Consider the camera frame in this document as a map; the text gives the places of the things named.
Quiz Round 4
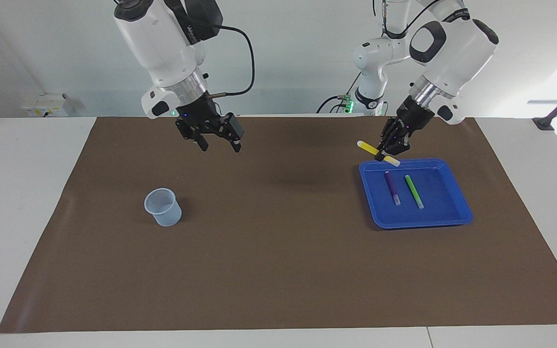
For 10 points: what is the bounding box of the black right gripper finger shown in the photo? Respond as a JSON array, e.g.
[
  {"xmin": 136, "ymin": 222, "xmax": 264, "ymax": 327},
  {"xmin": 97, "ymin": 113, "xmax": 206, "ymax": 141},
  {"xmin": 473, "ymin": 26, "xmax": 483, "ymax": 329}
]
[
  {"xmin": 217, "ymin": 113, "xmax": 246, "ymax": 153},
  {"xmin": 176, "ymin": 123, "xmax": 209, "ymax": 152}
]

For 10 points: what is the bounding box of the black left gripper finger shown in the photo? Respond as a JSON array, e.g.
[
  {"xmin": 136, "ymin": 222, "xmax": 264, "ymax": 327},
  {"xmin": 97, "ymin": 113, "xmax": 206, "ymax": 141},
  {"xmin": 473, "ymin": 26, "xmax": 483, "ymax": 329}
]
[
  {"xmin": 381, "ymin": 118, "xmax": 405, "ymax": 148},
  {"xmin": 374, "ymin": 135, "xmax": 412, "ymax": 162}
]

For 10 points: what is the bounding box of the yellow pen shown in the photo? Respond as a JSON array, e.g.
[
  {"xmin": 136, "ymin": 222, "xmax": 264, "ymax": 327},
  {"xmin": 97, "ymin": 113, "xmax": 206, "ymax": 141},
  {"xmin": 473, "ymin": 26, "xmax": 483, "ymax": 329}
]
[{"xmin": 357, "ymin": 140, "xmax": 401, "ymax": 167}]

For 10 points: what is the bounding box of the purple pen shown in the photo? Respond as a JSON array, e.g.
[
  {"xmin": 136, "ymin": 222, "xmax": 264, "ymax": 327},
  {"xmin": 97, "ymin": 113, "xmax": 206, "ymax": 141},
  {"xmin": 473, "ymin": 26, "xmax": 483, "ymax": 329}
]
[{"xmin": 384, "ymin": 170, "xmax": 402, "ymax": 206}]

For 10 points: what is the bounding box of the green pen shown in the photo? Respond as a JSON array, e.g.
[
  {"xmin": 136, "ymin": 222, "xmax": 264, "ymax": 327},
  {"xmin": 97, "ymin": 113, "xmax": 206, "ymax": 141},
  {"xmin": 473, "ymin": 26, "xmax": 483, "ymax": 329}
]
[{"xmin": 404, "ymin": 174, "xmax": 425, "ymax": 210}]

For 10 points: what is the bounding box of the blue plastic tray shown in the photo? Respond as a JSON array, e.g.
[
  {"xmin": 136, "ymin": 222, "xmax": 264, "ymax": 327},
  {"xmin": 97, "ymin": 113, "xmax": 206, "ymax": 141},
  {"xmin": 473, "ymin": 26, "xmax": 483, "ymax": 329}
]
[{"xmin": 359, "ymin": 158, "xmax": 474, "ymax": 230}]

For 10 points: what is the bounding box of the translucent plastic cup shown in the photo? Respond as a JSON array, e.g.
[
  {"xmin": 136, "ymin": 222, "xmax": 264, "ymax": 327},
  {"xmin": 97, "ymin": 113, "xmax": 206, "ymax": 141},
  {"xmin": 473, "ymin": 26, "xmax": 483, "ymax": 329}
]
[{"xmin": 144, "ymin": 188, "xmax": 182, "ymax": 227}]

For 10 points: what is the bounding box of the brown table mat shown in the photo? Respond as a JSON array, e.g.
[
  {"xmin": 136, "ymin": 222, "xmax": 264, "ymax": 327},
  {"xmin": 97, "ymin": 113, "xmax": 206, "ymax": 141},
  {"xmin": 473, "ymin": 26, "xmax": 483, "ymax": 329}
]
[{"xmin": 0, "ymin": 116, "xmax": 557, "ymax": 334}]

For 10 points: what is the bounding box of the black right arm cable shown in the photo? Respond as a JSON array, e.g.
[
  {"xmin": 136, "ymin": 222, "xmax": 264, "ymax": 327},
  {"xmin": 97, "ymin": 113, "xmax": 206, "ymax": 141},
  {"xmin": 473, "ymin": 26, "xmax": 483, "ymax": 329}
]
[{"xmin": 177, "ymin": 0, "xmax": 255, "ymax": 97}]

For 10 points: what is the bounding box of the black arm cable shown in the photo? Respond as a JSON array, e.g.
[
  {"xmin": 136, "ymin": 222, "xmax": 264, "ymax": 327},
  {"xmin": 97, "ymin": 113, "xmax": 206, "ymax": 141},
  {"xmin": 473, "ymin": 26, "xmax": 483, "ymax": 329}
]
[
  {"xmin": 177, "ymin": 0, "xmax": 255, "ymax": 97},
  {"xmin": 373, "ymin": 0, "xmax": 453, "ymax": 40}
]

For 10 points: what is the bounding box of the black left base cable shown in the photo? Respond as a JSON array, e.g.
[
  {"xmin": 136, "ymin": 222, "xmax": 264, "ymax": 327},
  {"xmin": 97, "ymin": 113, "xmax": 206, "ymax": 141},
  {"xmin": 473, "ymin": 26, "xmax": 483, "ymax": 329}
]
[{"xmin": 316, "ymin": 72, "xmax": 362, "ymax": 114}]

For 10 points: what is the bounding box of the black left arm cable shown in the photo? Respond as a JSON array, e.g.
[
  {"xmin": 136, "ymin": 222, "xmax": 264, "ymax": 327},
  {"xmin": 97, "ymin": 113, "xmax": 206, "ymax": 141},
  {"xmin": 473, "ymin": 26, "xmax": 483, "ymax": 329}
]
[{"xmin": 373, "ymin": 0, "xmax": 453, "ymax": 40}]

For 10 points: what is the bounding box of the white wall outlet box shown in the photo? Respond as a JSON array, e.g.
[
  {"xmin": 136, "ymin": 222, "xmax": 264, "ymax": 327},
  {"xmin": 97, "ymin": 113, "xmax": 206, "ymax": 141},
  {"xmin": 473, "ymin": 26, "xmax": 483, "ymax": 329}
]
[{"xmin": 21, "ymin": 93, "xmax": 73, "ymax": 117}]

